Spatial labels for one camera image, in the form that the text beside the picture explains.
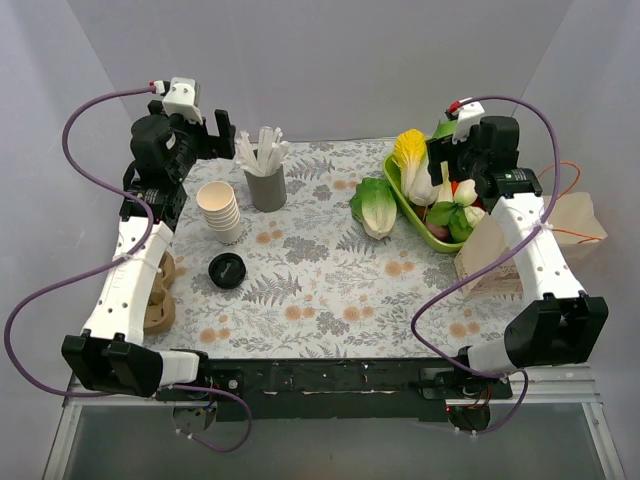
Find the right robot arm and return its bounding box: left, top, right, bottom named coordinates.
left=427, top=110, right=609, bottom=398

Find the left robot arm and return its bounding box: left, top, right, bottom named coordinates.
left=61, top=100, right=236, bottom=400

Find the green napa cabbage toy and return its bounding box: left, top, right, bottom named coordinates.
left=432, top=120, right=457, bottom=139

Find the yellow napa cabbage toy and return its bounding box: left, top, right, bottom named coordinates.
left=392, top=129, right=438, bottom=206

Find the green vegetable tray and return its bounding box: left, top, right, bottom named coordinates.
left=382, top=154, right=463, bottom=253

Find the white radish toy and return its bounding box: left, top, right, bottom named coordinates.
left=453, top=179, right=478, bottom=207

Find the stack of paper cups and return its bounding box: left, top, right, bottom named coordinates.
left=196, top=181, right=242, bottom=245

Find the grey straw holder cup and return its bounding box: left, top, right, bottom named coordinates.
left=245, top=165, right=287, bottom=213

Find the romaine lettuce toy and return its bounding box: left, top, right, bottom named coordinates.
left=349, top=177, right=397, bottom=240

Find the brown paper bag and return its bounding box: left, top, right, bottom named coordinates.
left=453, top=162, right=610, bottom=300

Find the floral table mat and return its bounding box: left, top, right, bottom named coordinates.
left=144, top=140, right=524, bottom=358

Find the cardboard cup carrier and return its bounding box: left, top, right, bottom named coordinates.
left=144, top=252, right=176, bottom=335

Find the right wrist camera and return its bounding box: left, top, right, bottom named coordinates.
left=445, top=98, right=485, bottom=144

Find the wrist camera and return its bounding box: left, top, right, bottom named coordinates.
left=150, top=77, right=204, bottom=125
left=445, top=98, right=485, bottom=144

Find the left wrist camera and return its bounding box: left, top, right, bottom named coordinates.
left=150, top=77, right=204, bottom=125

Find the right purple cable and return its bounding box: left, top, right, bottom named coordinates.
left=409, top=94, right=560, bottom=436

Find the purple cable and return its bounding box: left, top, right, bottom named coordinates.
left=409, top=94, right=560, bottom=436
left=3, top=85, right=254, bottom=454

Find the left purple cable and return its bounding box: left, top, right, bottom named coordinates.
left=3, top=85, right=254, bottom=454

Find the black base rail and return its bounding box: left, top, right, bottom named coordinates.
left=157, top=358, right=512, bottom=422

